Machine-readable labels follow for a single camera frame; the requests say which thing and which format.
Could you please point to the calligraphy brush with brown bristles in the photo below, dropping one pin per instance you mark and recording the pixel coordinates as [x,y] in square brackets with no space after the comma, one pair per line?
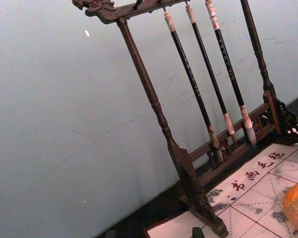
[209,69]

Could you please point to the black table cloth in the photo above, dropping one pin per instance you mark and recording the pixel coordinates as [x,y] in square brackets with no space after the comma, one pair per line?
[164,207]

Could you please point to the dark carved wooden brush rack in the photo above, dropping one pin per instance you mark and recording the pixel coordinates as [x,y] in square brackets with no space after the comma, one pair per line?
[139,64]

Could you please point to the calligraphy brush with white label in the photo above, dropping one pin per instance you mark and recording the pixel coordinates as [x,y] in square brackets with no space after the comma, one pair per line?
[229,67]

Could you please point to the calligraphy brush with dark bristles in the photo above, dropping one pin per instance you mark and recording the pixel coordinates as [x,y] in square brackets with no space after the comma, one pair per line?
[188,72]

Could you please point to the white felt mat red grid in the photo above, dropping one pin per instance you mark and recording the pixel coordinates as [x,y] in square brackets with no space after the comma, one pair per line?
[253,198]

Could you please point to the small dark green block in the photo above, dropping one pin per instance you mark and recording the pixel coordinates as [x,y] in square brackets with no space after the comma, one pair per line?
[198,233]

